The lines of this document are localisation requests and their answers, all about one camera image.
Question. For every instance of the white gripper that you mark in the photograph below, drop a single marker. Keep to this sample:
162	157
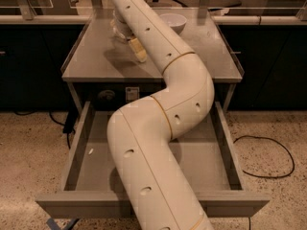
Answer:
122	31

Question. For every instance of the round grey wall socket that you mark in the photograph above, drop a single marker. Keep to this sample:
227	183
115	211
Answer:
106	95

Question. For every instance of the clear plastic water bottle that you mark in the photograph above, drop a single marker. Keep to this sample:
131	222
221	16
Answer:
120	37

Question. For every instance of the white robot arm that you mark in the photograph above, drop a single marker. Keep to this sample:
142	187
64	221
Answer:
139	133

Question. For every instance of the white wall outlet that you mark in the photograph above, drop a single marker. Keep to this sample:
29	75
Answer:
132	94

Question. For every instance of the open grey top drawer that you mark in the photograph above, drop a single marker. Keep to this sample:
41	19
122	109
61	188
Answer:
91	188

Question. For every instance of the white ceramic bowl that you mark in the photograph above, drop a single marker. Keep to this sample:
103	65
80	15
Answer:
175	21

